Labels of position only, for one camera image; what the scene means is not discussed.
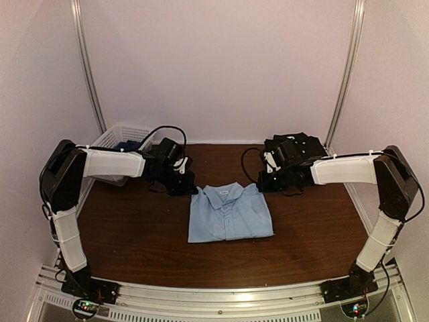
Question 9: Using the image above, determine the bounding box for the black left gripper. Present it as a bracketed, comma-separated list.
[153, 165, 198, 197]

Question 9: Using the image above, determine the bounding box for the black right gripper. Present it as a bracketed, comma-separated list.
[257, 167, 293, 193]

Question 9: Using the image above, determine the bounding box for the light blue long sleeve shirt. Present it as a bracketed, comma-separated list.
[188, 182, 274, 244]

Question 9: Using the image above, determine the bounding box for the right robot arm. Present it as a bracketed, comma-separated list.
[257, 133, 423, 297]

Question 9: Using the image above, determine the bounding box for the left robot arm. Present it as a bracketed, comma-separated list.
[39, 138, 198, 298]

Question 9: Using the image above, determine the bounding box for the black folded polo shirt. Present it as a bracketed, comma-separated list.
[264, 132, 328, 160]

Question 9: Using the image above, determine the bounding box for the dark blue folded shirt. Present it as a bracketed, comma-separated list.
[113, 140, 141, 152]

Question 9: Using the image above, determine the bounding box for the white plastic mesh basket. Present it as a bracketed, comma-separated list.
[91, 122, 153, 186]

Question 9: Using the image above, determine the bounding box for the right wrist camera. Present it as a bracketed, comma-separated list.
[263, 152, 282, 174]

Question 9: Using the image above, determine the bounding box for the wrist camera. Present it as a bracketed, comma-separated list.
[263, 152, 282, 174]
[173, 156, 192, 174]

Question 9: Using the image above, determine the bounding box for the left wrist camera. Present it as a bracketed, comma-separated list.
[173, 156, 192, 174]

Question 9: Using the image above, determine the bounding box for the right black camera cable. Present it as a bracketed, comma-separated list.
[241, 147, 269, 185]

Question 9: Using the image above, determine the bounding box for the black camera cable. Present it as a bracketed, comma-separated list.
[241, 147, 269, 185]
[38, 125, 188, 215]

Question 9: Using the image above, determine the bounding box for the left black camera cable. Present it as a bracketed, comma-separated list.
[38, 125, 188, 215]

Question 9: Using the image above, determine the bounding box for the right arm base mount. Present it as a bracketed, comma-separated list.
[320, 274, 378, 319]

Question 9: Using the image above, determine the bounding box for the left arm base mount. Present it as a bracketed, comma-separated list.
[61, 278, 119, 320]

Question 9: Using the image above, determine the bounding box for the front aluminium rail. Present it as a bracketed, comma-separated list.
[23, 264, 417, 321]

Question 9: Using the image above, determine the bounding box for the right aluminium frame post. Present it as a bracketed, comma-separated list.
[323, 0, 366, 152]

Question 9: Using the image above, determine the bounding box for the aluminium frame post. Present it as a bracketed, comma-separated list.
[323, 0, 366, 152]
[70, 0, 107, 133]

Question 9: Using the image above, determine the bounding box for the left aluminium frame post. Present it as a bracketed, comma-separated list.
[70, 0, 107, 133]

